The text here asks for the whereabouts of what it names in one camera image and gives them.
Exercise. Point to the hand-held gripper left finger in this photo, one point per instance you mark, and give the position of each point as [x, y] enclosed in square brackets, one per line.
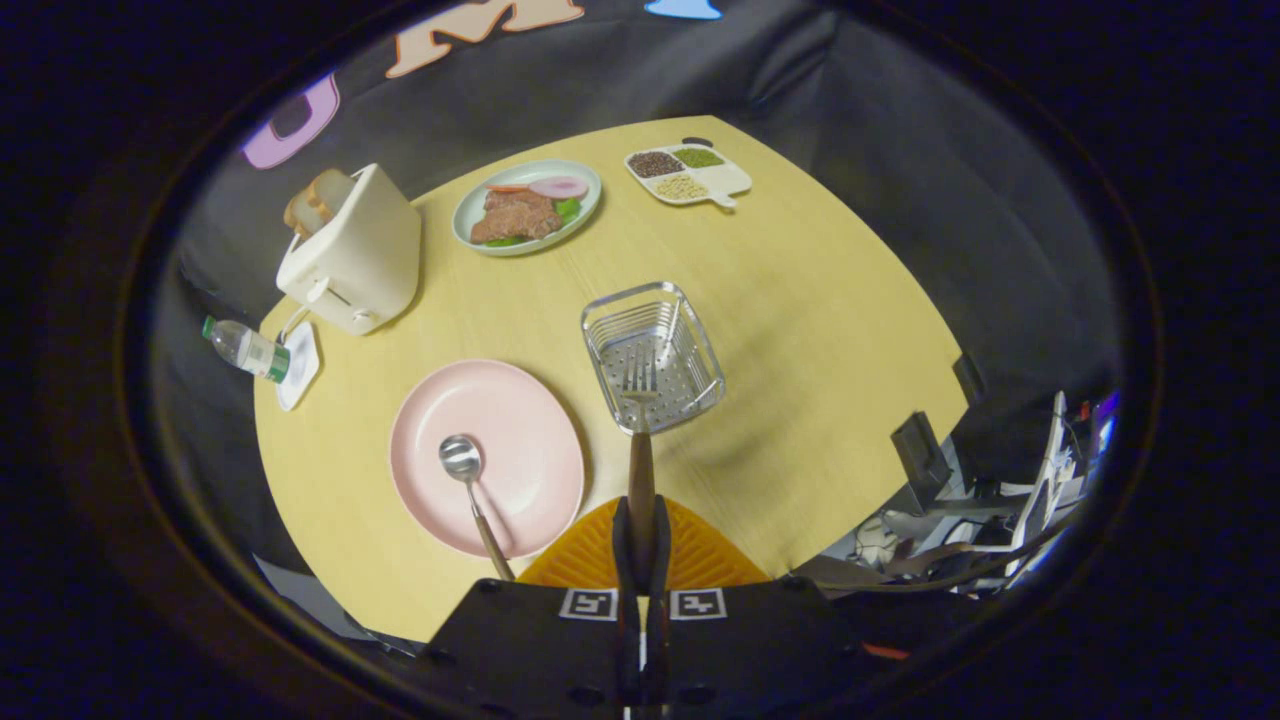
[540, 650]

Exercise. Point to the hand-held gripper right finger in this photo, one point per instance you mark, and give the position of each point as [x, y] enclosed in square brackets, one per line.
[750, 650]

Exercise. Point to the pink round plate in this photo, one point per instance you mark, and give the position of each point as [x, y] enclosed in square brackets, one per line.
[530, 450]

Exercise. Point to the large black table clamp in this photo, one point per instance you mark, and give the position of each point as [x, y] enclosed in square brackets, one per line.
[920, 450]

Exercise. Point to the cluttered grey desk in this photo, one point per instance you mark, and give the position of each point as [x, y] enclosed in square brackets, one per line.
[1000, 510]

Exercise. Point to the small black table clamp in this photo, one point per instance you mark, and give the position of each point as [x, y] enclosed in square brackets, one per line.
[968, 377]

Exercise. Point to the white square coaster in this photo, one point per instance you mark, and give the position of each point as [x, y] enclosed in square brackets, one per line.
[303, 370]

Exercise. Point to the clear plastic water bottle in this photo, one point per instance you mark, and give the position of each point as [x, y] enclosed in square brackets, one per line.
[250, 350]

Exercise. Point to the white toaster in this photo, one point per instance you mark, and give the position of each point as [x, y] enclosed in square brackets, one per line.
[360, 260]

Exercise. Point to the brown meat slices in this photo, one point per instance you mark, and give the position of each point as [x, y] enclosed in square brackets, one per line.
[515, 216]

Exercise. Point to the pale green plate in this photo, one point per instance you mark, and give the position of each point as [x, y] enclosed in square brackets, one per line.
[470, 215]

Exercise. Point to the green lettuce leaf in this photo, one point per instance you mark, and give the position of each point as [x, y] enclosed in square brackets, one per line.
[568, 209]

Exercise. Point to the pink ham slice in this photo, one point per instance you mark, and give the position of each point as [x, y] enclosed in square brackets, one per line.
[558, 187]

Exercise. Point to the red tomato slice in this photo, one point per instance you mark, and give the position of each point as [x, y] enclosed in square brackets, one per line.
[506, 187]

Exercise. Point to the pale yellow beans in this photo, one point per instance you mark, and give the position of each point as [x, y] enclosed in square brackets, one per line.
[682, 186]

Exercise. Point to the white divided condiment dish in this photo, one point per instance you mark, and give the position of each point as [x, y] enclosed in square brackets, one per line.
[728, 180]

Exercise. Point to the black backdrop cloth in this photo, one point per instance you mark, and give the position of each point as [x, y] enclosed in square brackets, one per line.
[900, 200]

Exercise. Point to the green beans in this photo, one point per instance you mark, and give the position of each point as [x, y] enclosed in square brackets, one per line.
[697, 157]

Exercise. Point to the dark brown beans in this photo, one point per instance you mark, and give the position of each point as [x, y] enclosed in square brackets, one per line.
[655, 163]

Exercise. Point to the toasted bread slice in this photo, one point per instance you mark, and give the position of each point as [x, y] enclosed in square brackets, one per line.
[330, 192]
[296, 213]

